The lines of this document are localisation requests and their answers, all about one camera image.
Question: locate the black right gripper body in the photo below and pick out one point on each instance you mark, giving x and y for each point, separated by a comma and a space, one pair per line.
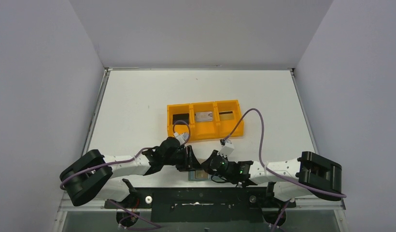
211, 161

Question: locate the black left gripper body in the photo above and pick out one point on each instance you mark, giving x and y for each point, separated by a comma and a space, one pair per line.
189, 157

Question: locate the green card holder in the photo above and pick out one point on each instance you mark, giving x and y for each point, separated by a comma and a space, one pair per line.
191, 176

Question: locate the gold card with stripe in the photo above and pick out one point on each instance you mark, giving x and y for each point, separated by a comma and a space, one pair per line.
200, 175

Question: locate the silver VIP card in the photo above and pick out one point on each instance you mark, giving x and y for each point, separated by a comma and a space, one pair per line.
206, 116

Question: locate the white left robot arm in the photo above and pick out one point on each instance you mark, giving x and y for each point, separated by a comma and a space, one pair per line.
95, 175

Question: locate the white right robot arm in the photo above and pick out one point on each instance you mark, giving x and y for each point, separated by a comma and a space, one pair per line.
310, 174

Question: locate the gold card end bin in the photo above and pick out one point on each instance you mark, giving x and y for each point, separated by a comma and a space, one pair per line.
226, 115

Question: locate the yellow three-compartment bin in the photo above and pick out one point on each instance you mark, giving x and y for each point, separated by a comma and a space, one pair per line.
206, 130

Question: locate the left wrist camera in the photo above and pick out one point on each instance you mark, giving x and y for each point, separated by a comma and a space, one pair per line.
183, 138

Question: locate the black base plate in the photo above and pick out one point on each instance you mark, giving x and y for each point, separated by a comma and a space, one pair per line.
250, 204

